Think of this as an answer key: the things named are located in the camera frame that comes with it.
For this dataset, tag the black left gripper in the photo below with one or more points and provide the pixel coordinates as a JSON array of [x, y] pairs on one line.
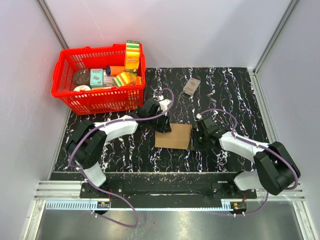
[[165, 127]]

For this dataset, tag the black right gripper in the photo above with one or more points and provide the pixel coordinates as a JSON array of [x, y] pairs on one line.
[[194, 144]]

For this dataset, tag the brown cardboard box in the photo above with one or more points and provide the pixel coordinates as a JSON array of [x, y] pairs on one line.
[[179, 137]]

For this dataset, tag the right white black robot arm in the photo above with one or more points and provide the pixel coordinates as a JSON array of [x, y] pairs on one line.
[[275, 169]]

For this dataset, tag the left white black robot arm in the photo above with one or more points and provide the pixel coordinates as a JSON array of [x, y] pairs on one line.
[[87, 141]]

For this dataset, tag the grey card box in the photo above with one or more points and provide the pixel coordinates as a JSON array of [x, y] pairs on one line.
[[191, 86]]

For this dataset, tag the pink white flat box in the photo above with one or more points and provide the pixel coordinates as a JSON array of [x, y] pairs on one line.
[[107, 80]]

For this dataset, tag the teal small box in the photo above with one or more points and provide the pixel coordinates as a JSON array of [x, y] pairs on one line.
[[96, 78]]

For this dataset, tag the red plastic shopping basket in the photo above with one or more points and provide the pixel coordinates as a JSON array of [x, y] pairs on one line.
[[115, 99]]

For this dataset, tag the orange snack packet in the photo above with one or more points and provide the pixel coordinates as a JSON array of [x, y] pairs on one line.
[[138, 81]]

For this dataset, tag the lying yellow green sponge pack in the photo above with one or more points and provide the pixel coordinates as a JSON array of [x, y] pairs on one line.
[[124, 79]]

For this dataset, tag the orange cylinder can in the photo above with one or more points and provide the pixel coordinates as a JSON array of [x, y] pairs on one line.
[[112, 70]]

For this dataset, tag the tall yellow green sponge pack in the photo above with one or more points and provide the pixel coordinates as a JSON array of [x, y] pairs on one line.
[[132, 56]]

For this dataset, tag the white round tape roll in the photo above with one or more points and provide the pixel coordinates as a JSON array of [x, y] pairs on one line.
[[82, 88]]

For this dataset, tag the brown round bread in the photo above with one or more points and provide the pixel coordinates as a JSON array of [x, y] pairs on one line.
[[81, 77]]

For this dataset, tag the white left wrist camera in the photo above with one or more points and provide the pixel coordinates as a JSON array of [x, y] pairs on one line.
[[164, 103]]

